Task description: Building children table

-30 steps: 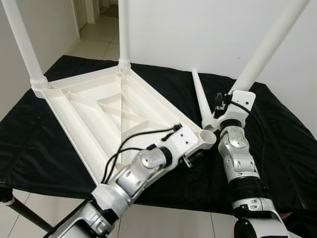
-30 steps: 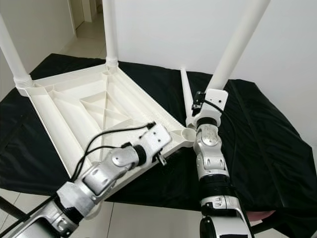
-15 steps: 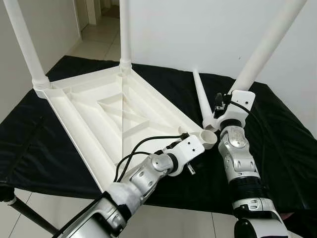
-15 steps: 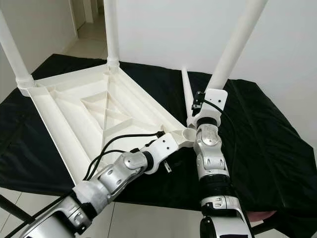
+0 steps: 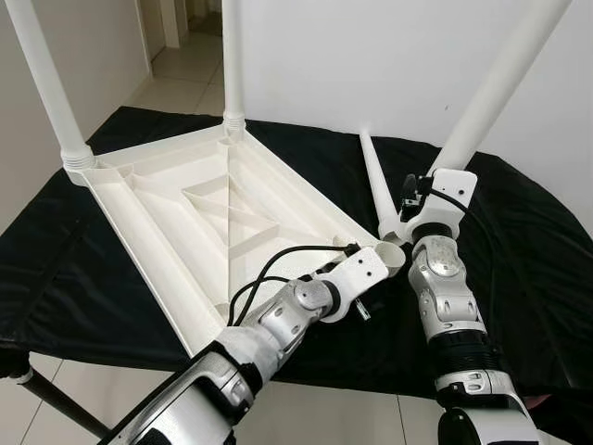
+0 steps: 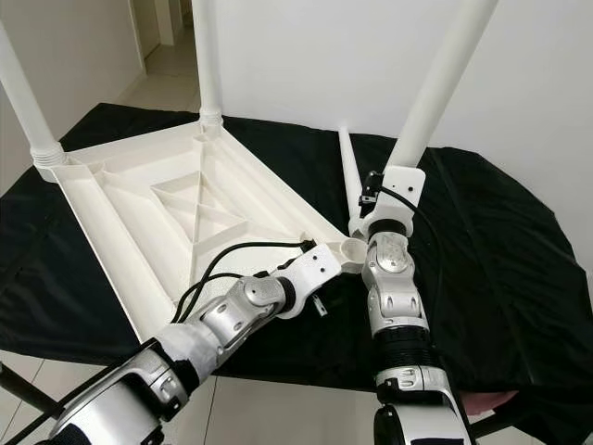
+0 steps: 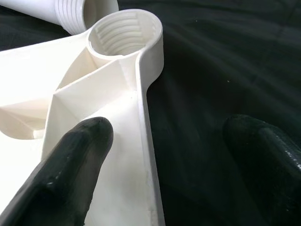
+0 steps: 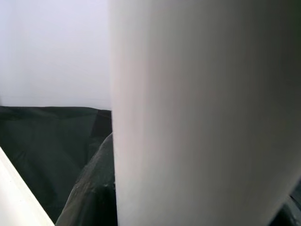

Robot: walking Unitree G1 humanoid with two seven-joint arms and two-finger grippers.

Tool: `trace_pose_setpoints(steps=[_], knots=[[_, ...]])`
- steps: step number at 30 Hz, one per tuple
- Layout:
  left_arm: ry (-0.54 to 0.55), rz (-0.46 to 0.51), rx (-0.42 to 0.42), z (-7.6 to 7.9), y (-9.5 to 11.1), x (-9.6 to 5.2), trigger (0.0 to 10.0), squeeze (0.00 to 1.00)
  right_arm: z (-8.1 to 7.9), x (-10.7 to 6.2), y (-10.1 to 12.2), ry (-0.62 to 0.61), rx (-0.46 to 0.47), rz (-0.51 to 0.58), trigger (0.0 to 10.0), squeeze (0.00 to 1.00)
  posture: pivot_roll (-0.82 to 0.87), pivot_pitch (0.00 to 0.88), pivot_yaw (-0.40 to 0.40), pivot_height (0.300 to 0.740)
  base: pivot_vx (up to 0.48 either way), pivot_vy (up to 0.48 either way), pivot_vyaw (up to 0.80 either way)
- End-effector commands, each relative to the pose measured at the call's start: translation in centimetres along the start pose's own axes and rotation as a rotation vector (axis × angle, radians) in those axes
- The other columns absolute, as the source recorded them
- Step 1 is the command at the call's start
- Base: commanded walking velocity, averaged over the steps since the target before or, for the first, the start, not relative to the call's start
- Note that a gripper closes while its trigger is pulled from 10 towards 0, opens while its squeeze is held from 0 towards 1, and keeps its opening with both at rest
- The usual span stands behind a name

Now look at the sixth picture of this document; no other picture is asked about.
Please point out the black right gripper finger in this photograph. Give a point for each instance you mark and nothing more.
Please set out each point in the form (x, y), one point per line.
(371, 179)

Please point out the white plastic table leg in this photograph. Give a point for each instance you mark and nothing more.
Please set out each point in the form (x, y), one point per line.
(208, 65)
(440, 83)
(28, 102)
(350, 181)

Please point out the white plastic table top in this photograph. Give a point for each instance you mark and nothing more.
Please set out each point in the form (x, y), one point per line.
(148, 209)

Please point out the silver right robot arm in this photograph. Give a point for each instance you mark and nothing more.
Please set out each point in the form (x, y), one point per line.
(394, 297)

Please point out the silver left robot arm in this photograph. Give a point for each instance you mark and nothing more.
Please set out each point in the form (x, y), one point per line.
(195, 348)

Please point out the black table cloth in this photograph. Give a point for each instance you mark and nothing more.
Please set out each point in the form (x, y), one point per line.
(510, 278)

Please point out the pink cloth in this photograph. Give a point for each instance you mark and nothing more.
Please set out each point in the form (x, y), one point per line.
(491, 400)

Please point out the black metal table leg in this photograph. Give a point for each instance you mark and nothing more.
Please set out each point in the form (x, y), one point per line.
(32, 389)
(496, 422)

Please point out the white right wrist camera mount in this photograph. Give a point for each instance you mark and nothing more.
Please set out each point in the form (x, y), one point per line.
(403, 185)

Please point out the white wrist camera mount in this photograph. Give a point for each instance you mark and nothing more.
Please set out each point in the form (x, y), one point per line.
(403, 185)
(315, 269)

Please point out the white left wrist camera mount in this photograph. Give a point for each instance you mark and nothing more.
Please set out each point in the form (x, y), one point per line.
(315, 269)

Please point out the white door frame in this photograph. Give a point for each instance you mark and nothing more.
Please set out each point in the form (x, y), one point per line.
(167, 19)

